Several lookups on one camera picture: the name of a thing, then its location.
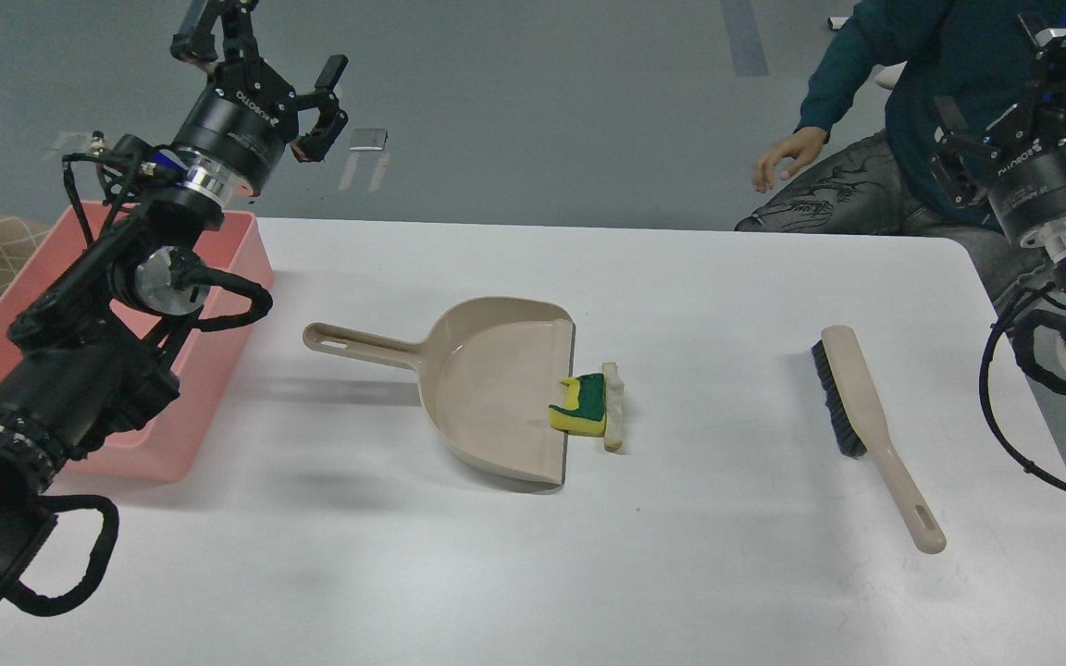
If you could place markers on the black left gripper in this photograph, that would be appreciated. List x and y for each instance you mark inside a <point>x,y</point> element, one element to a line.
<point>243,119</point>

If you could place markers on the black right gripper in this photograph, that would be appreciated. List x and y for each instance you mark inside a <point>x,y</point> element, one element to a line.
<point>1017,164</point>

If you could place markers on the beige hand brush black bristles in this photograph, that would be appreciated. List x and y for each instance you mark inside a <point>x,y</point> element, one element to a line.
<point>861,430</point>

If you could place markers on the beige plastic dustpan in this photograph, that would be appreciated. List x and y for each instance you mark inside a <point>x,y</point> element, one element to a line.
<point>487,373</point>

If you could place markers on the yellow green sponge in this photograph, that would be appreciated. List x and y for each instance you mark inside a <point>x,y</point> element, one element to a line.
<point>584,411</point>

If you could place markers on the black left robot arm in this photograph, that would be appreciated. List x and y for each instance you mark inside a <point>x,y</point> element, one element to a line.
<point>98,346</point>

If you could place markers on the person's hand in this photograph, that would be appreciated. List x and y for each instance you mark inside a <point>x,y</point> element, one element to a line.
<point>787,157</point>

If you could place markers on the person in teal sweater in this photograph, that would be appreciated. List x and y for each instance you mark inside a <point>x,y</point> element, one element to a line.
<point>882,185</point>

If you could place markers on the silver floor outlet plate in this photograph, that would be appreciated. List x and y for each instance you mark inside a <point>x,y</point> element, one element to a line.
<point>369,140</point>

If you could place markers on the white office chair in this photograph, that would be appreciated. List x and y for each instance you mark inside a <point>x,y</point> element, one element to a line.
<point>887,77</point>

